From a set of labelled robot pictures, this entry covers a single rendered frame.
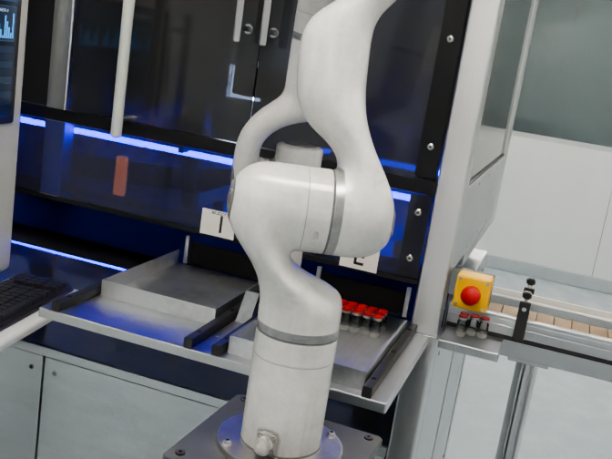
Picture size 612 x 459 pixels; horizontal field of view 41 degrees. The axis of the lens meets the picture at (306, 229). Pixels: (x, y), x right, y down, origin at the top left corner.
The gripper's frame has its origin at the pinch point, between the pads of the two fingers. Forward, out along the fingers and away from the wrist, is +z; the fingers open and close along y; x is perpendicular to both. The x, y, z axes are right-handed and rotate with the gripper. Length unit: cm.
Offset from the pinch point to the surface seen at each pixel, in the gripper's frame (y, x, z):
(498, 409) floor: -217, 40, 99
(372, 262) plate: -30.6, 10.0, -4.9
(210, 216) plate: -30.7, -28.9, -7.1
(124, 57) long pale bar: -24, -51, -40
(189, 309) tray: -4.6, -19.5, 5.8
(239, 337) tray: 6.5, -4.2, 4.3
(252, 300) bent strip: -12.5, -9.4, 3.5
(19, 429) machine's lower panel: -30, -75, 61
